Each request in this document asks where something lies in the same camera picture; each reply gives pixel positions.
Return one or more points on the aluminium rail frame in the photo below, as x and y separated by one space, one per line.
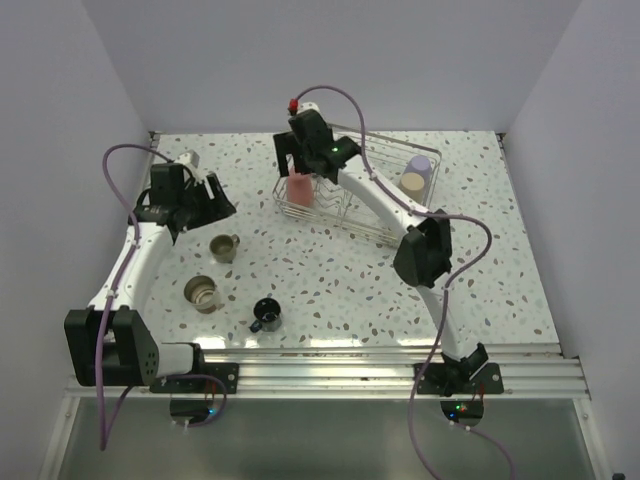
536 371

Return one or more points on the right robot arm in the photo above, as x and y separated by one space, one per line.
423 258

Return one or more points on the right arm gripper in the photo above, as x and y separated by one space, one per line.
285 144

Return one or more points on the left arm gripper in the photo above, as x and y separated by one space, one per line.
215 208

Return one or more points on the tall beige cup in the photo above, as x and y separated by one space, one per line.
413 185

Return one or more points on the black mug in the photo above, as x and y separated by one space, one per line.
268 316

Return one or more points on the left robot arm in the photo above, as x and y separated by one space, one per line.
109 340

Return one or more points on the wire dish rack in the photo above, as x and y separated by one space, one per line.
335 207

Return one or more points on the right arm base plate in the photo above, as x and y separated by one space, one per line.
443 380

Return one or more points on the lavender plastic cup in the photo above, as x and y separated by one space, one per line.
420 165

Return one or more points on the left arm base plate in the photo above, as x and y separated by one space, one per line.
211 378

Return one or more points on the coral pink cup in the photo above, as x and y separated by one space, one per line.
300 188

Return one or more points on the small olive metal mug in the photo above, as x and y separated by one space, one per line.
224 248

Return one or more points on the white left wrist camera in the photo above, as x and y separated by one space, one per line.
190 159

